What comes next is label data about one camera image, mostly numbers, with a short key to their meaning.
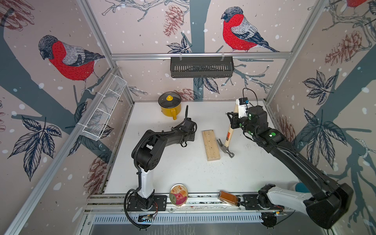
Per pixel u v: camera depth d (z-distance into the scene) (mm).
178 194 729
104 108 919
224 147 817
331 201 365
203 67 1055
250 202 729
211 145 919
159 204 730
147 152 513
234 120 646
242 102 622
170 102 1080
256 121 529
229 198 717
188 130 792
